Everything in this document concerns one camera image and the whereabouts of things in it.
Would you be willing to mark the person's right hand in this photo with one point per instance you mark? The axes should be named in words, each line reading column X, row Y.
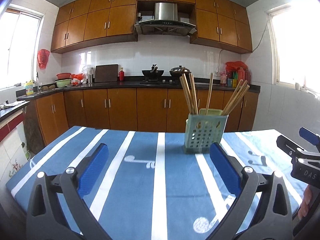
column 304, row 207

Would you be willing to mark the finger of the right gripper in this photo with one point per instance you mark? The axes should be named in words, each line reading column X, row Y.
column 311, row 137
column 290, row 147

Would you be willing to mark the green perforated utensil holder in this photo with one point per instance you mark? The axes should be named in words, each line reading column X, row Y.
column 204, row 129

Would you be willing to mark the red bottle on counter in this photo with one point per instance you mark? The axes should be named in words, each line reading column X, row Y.
column 121, row 74

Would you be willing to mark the black lidded pot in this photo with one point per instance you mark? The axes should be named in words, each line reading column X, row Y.
column 178, row 71

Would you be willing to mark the wooden chopstick pair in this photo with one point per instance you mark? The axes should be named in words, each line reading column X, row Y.
column 237, row 99
column 239, row 92

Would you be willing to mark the upper brown wall cabinets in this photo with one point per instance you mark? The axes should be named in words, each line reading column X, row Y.
column 85, row 23

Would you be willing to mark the lower brown kitchen cabinets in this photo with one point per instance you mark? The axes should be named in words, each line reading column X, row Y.
column 128, row 109

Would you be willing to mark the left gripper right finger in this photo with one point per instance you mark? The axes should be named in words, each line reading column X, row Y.
column 272, row 218

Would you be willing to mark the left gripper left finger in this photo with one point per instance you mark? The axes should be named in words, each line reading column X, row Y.
column 45, row 217

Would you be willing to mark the steel range hood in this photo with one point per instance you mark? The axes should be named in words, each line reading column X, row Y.
column 165, row 18

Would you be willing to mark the dark cutting board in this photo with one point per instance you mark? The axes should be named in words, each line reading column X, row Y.
column 106, row 73

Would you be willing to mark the black wok on stove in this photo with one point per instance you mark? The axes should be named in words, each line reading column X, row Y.
column 153, row 73

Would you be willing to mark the blue white striped tablecloth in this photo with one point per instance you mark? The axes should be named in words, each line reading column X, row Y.
column 149, row 187

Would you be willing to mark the yellow detergent bottle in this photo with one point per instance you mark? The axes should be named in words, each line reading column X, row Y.
column 29, row 87

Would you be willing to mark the green basin on counter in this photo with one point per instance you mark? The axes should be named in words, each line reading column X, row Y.
column 62, row 83

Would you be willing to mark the red plastic bag hanging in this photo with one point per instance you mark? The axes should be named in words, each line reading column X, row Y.
column 42, row 58

